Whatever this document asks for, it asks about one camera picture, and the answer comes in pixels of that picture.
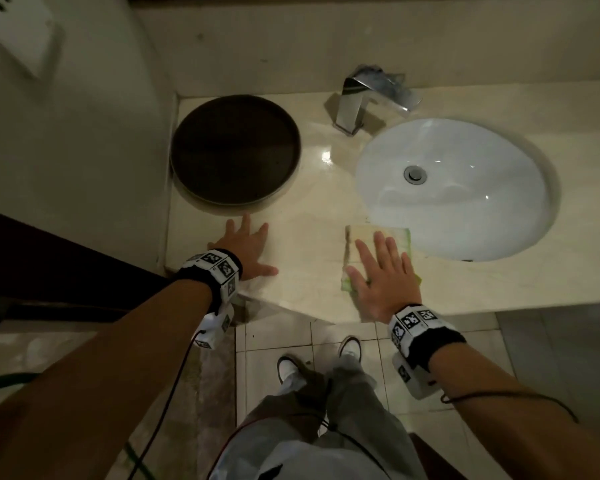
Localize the dark round tray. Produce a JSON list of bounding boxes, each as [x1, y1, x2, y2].
[[169, 94, 303, 207]]

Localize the black wristband with markers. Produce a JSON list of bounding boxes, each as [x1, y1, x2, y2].
[[387, 304, 467, 373], [172, 248, 243, 315]]

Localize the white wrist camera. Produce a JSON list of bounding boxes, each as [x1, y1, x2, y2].
[[392, 352, 439, 401], [192, 304, 233, 351]]

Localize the person's right shoe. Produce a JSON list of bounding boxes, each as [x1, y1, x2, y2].
[[338, 336, 363, 363]]

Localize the person's left hand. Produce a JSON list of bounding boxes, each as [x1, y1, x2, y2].
[[207, 213, 279, 281]]

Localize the person's shoe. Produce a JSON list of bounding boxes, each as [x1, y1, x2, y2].
[[276, 355, 301, 383], [338, 336, 363, 363]]

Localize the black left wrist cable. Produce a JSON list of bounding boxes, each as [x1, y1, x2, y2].
[[129, 329, 209, 480]]

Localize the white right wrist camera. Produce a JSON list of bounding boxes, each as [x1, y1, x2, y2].
[[392, 352, 439, 401]]

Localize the white oval sink basin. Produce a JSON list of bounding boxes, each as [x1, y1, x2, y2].
[[355, 117, 561, 263]]

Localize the person's right forearm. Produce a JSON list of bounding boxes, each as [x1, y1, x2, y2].
[[427, 342, 600, 480]]

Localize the white green-edged cleaning cloth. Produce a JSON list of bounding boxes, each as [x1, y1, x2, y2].
[[341, 224, 423, 293]]

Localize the black left wristband with markers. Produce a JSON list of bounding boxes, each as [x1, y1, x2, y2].
[[172, 248, 243, 315]]

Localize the person's left forearm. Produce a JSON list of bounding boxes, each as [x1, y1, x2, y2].
[[0, 279, 213, 480]]

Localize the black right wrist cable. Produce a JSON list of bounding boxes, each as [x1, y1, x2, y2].
[[439, 389, 579, 425]]

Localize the dark wooden ledge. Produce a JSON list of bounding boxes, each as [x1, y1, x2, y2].
[[0, 207, 181, 321]]

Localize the black right wristband with markers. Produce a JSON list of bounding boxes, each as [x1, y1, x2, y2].
[[387, 304, 467, 373]]

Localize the person's right hand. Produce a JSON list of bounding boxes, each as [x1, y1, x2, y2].
[[345, 231, 423, 325]]

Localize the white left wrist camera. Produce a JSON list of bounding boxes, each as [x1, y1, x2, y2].
[[192, 304, 233, 351]]

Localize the white wall socket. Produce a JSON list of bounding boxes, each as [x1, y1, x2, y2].
[[0, 0, 66, 81]]

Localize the person's left shoe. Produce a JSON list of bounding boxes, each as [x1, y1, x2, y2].
[[276, 355, 301, 383]]

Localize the chrome faucet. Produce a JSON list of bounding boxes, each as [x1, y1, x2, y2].
[[335, 64, 423, 138]]

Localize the person's grey trousers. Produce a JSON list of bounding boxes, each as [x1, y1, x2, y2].
[[207, 354, 429, 480]]

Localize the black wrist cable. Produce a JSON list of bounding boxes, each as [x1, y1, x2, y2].
[[439, 389, 579, 425], [129, 329, 209, 480]]

